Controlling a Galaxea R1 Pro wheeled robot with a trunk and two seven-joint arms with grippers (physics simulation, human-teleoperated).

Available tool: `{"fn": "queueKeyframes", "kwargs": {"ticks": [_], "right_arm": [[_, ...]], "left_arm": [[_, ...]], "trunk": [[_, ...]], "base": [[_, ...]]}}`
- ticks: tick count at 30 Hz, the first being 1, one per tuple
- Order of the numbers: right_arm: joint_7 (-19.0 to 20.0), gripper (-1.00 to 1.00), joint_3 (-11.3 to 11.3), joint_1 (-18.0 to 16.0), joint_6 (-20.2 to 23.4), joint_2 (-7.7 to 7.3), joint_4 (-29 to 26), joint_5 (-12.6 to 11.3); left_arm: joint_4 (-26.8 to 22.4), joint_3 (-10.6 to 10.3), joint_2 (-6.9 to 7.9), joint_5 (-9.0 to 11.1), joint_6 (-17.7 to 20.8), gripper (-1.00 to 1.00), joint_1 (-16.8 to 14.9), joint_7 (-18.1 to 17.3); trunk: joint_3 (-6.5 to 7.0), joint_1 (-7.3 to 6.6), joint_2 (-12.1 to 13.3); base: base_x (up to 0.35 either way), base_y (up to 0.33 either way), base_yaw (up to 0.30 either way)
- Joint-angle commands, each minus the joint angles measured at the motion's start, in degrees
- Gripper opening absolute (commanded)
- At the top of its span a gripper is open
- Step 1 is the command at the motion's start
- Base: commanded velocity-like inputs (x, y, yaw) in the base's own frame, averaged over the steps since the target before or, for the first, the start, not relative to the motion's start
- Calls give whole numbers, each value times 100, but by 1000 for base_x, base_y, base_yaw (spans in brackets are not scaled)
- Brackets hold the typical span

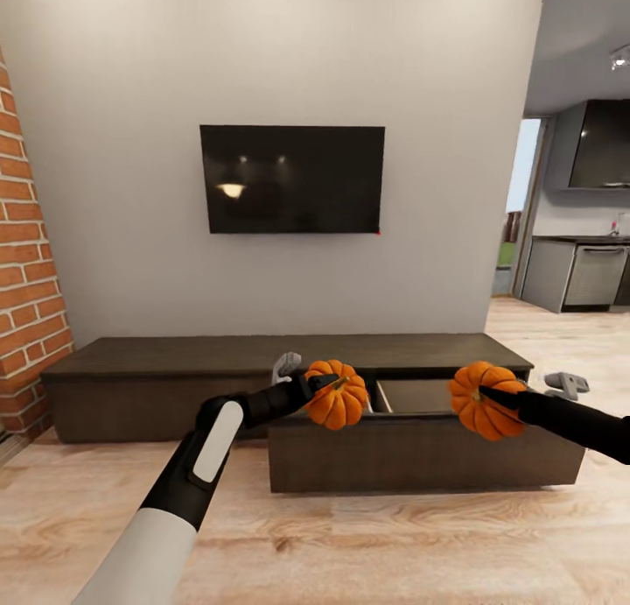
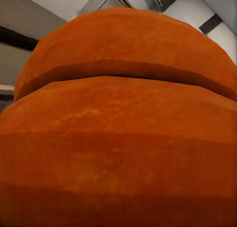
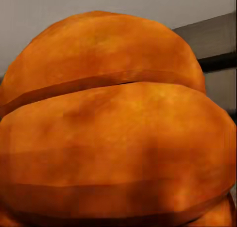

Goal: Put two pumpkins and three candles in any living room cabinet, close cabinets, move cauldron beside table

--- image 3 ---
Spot pumpkin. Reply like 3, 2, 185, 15
0, 10, 237, 227

